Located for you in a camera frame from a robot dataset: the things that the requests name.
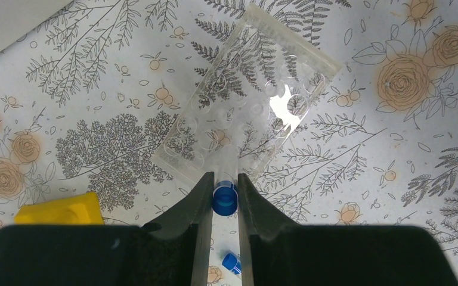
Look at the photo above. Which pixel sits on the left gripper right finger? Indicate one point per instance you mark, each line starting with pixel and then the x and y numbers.
pixel 261 228

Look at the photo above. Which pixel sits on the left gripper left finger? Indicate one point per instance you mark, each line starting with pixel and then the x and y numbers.
pixel 176 244

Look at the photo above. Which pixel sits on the blue capped test tube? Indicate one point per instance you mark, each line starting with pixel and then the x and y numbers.
pixel 225 194
pixel 232 263

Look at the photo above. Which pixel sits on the yellow test tube rack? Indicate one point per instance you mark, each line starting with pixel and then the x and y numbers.
pixel 78 210

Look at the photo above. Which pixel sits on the floral patterned table mat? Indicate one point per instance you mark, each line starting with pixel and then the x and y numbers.
pixel 87 96

